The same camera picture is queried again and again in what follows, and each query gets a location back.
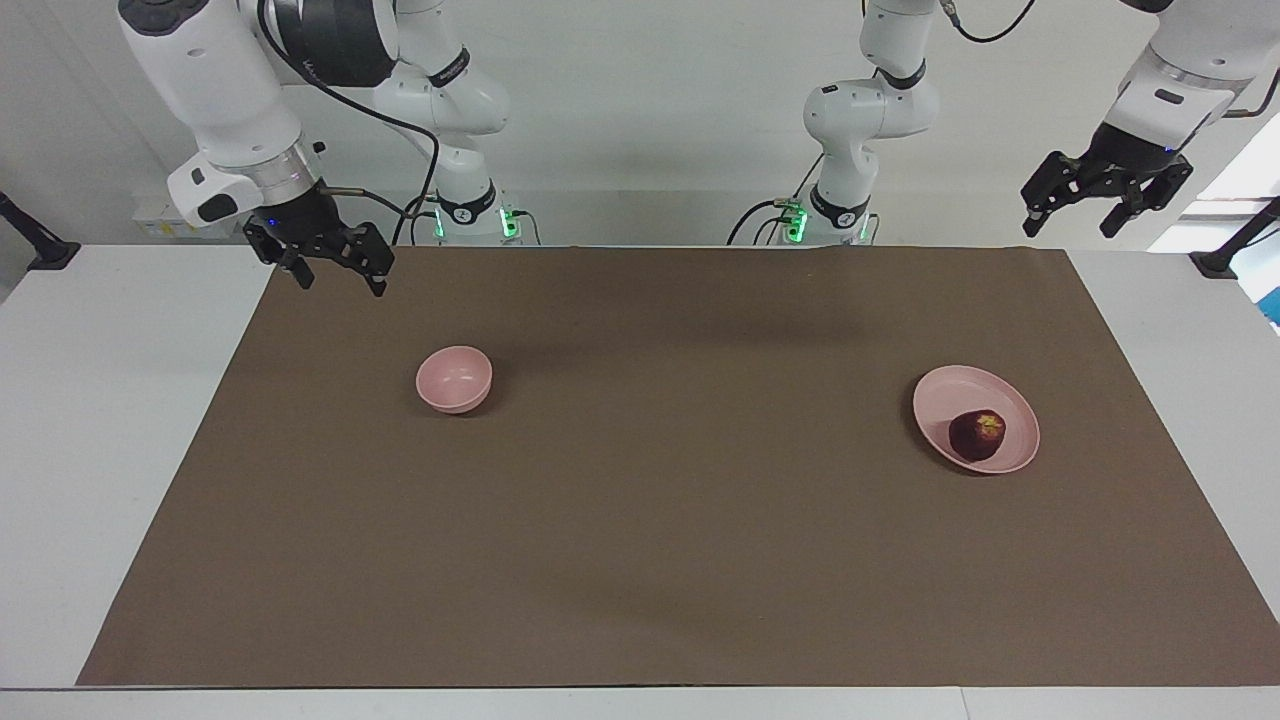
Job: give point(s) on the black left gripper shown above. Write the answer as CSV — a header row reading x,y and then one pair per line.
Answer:
x,y
1125,170

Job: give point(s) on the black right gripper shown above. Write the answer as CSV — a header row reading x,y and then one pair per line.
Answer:
x,y
320,235

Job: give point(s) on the dark red apple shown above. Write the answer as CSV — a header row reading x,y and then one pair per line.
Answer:
x,y
977,435

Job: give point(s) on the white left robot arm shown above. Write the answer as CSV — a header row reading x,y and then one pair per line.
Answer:
x,y
860,110

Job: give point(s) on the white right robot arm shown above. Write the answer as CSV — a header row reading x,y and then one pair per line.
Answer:
x,y
220,90

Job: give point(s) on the pink bowl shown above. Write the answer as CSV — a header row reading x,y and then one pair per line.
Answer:
x,y
455,378

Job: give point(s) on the pink plate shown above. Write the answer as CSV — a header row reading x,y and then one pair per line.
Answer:
x,y
960,400

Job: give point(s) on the black clamp stand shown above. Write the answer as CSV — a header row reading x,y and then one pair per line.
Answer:
x,y
1225,258
45,250

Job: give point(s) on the blue box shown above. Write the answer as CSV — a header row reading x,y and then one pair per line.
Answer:
x,y
1272,305

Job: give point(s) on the brown table mat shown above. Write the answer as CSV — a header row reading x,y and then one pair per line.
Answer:
x,y
650,500

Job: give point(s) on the white wall power strip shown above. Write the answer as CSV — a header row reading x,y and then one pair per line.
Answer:
x,y
155,222

